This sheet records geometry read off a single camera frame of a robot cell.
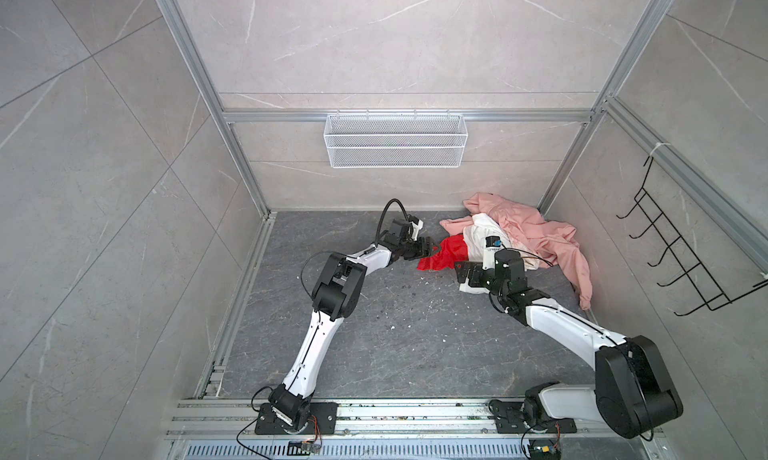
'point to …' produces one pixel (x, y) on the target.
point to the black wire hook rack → (701, 279)
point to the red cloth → (451, 250)
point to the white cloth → (483, 226)
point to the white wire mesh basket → (395, 140)
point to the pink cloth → (543, 242)
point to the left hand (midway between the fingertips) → (437, 245)
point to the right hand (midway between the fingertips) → (467, 260)
